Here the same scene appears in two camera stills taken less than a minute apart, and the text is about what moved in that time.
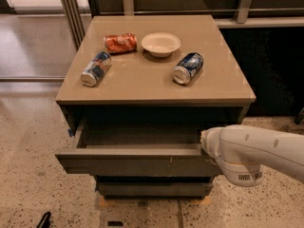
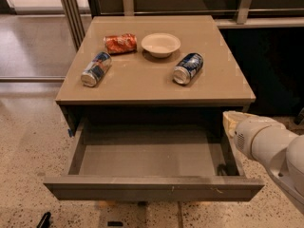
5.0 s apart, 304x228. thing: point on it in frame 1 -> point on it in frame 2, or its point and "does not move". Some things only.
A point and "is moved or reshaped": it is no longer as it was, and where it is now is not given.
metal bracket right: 245,4 does not move
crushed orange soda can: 121,44 does not move
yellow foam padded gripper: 243,174 -> 251,132
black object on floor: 45,221 does not move
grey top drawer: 143,141 is moved or reshaped
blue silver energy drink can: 95,68 does not move
